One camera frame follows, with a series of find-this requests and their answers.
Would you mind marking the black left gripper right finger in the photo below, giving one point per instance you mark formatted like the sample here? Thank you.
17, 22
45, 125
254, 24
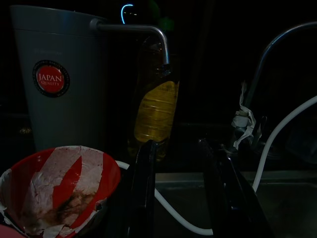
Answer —
223, 188

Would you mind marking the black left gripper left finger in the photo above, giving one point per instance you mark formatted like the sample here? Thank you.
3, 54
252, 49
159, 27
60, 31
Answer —
143, 188

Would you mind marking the red white striped bowl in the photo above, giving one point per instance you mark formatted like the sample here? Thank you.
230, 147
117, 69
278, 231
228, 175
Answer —
109, 166

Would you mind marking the stainless steel sink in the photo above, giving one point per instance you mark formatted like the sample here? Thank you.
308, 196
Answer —
287, 205

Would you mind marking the yellow cooking oil bottle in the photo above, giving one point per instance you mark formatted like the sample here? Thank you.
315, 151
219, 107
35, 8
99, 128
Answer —
154, 111

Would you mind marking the white crumpled stained paper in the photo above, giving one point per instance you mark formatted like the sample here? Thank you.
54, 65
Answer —
42, 193

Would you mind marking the grey water purifier with sticker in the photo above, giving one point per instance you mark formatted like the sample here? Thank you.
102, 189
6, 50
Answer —
62, 111

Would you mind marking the curved metal sink faucet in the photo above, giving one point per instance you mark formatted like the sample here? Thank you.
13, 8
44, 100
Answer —
262, 59

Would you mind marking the silver metal spout pipe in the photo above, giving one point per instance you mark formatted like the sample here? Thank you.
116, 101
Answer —
138, 27

